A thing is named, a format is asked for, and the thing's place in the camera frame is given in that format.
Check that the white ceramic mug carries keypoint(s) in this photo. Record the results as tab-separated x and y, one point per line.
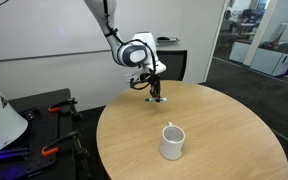
171	146

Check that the black perforated mounting table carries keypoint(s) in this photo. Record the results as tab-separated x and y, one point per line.
47	133

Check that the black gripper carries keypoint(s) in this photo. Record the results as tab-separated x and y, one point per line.
152	79

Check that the white glass wall frame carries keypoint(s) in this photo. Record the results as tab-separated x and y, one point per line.
217	36

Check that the large white whiteboard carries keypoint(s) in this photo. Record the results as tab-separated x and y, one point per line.
34	26

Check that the small black labelled block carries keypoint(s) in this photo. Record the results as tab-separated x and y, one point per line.
32	113

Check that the long white low cabinet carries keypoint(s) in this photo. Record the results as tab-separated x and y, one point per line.
270	61

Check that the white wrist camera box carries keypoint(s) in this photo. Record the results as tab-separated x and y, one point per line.
132	79

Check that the small white low cabinet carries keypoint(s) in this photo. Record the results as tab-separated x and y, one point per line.
239	51

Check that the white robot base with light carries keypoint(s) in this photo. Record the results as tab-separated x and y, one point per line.
0	123

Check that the grey flat tray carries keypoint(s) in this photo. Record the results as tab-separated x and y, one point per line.
174	40

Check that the white square pillar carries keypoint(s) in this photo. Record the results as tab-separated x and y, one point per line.
259	33

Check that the green white marker pen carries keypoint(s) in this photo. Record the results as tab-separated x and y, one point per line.
163	99

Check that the black oval object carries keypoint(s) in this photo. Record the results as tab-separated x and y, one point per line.
163	38

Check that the seated person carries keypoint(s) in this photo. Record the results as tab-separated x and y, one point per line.
228	23

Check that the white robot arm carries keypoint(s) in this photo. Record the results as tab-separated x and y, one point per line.
132	55

